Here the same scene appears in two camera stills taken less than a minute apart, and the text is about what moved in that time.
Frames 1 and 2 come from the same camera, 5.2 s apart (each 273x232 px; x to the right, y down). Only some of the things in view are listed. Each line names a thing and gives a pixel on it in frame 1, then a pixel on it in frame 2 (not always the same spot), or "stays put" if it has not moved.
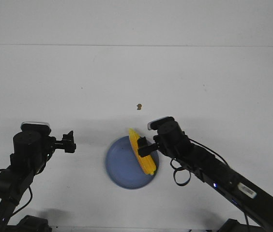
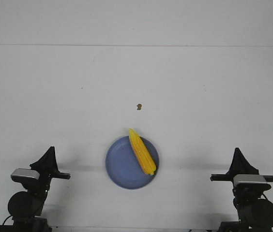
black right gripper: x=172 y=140 to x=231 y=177
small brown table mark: x=139 y=106 stays put
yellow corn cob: x=147 y=162 stays put
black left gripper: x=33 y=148 to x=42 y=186
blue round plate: x=123 y=166 stays put
